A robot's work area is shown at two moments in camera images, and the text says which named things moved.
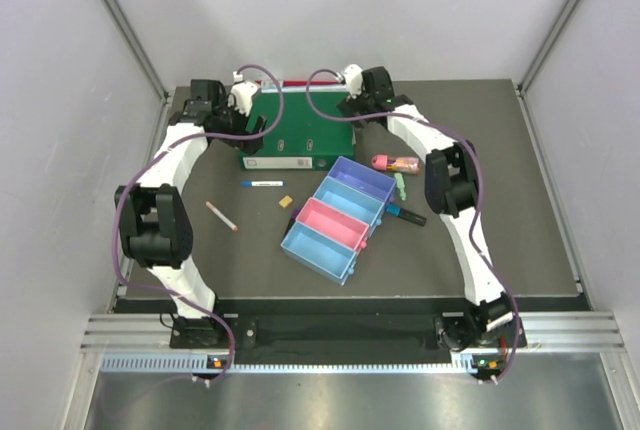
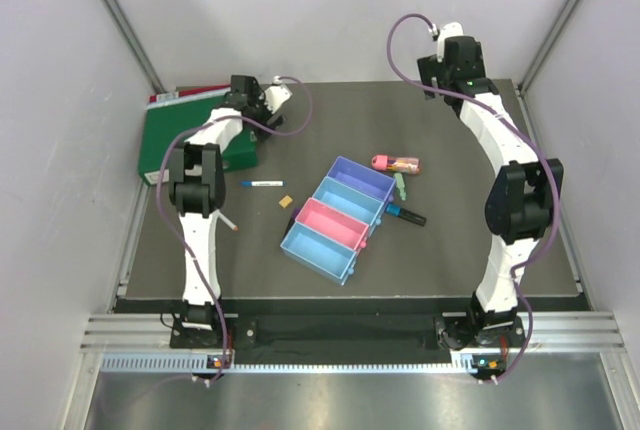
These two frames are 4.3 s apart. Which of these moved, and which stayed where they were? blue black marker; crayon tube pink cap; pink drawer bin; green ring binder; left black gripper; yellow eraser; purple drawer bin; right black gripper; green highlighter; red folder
Moved: right black gripper; green ring binder; left black gripper; red folder
Stayed: blue black marker; crayon tube pink cap; purple drawer bin; yellow eraser; green highlighter; pink drawer bin
